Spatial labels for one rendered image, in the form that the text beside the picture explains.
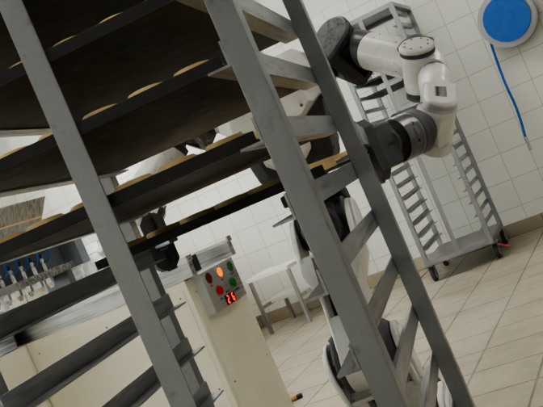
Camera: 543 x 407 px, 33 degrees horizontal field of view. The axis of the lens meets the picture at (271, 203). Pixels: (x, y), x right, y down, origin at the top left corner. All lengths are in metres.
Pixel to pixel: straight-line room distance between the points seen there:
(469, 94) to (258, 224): 1.97
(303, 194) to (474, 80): 5.74
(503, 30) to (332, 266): 5.58
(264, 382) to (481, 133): 3.98
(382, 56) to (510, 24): 4.44
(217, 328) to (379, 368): 1.95
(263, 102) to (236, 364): 2.03
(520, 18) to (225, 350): 4.13
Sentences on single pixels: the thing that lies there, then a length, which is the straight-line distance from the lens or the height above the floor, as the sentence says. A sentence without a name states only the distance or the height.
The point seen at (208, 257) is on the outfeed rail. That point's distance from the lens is 3.14.
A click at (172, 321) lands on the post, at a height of 0.84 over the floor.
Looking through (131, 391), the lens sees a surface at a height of 0.79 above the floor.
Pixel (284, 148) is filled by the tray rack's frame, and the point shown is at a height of 1.02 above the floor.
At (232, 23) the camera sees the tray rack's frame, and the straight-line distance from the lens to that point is 1.00.
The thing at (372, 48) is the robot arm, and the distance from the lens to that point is 2.12.
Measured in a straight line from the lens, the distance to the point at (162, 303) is 1.68.
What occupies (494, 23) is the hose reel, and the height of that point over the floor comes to 1.45.
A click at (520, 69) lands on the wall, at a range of 6.65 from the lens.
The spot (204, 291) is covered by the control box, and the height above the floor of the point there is 0.78.
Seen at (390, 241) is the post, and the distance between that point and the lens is 1.59.
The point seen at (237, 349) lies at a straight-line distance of 2.99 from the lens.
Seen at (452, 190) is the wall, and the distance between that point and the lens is 6.80.
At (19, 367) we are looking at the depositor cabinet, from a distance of 3.22.
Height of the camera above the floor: 0.98
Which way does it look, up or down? 1 degrees down
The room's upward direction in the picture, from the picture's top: 23 degrees counter-clockwise
